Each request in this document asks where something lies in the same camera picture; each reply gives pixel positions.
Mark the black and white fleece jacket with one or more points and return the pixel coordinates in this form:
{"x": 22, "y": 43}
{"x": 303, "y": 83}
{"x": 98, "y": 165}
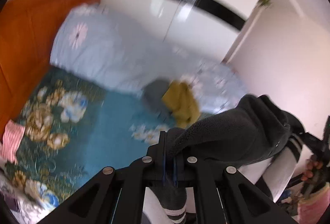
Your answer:
{"x": 257, "y": 137}

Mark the person's right hand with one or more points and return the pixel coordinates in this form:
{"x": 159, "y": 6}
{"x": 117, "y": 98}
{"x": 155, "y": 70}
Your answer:
{"x": 310, "y": 166}

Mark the orange wooden headboard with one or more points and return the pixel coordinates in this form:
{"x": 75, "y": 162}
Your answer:
{"x": 28, "y": 29}

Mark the pink folded cloth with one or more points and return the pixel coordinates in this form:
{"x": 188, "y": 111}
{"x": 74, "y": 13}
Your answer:
{"x": 311, "y": 209}

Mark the grey garment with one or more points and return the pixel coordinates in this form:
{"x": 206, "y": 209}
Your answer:
{"x": 152, "y": 97}

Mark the pink striped cloth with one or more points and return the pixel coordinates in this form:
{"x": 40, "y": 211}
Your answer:
{"x": 12, "y": 138}

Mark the mustard yellow knit garment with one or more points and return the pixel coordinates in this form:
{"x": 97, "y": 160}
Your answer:
{"x": 181, "y": 103}

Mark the light blue floral duvet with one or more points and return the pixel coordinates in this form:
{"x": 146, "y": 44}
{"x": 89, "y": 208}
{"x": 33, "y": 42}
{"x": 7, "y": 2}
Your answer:
{"x": 114, "y": 51}

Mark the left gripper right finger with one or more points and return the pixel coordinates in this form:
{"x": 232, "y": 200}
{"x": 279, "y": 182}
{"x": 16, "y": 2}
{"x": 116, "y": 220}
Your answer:
{"x": 223, "y": 195}

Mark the teal floral bed blanket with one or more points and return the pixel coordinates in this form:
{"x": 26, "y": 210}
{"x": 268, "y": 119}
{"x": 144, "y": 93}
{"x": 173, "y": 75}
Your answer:
{"x": 73, "y": 128}

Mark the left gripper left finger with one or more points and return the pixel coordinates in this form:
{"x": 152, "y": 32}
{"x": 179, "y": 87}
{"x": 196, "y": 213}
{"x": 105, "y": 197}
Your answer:
{"x": 115, "y": 195}

